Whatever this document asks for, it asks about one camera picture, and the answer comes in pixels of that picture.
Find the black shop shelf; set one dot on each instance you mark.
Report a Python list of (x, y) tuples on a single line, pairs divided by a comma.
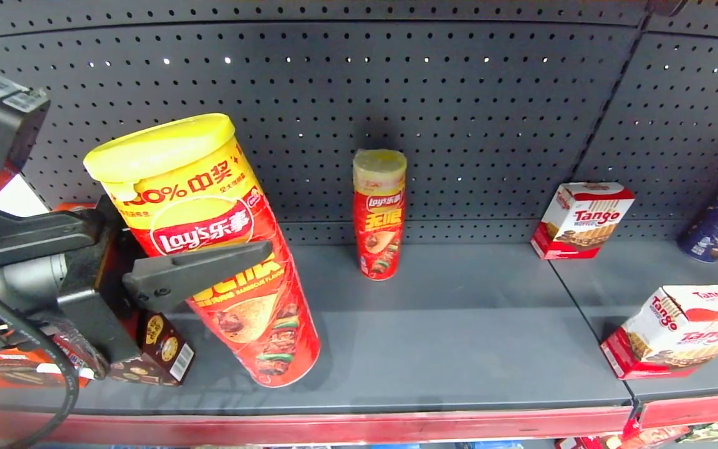
[(459, 324)]

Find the dark brown cookie box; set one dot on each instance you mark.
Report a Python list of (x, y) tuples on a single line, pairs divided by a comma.
[(162, 349)]

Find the red snack box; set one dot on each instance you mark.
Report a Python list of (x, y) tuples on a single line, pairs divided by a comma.
[(10, 365)]

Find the red snack pack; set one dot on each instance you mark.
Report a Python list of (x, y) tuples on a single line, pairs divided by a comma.
[(633, 436)]

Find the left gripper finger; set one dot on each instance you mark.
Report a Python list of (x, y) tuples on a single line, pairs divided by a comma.
[(197, 271)]

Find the small red chip can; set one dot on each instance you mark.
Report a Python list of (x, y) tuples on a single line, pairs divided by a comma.
[(379, 218)]

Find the large red chip can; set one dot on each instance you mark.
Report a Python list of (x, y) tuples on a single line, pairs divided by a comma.
[(209, 206)]

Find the dark blue chip can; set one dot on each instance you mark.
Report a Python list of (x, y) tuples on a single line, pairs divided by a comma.
[(717, 224)]

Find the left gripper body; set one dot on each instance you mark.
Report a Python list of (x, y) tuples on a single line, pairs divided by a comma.
[(88, 299)]

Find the white red wafer box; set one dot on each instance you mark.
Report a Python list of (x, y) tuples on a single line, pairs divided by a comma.
[(16, 199), (683, 324), (583, 215)]

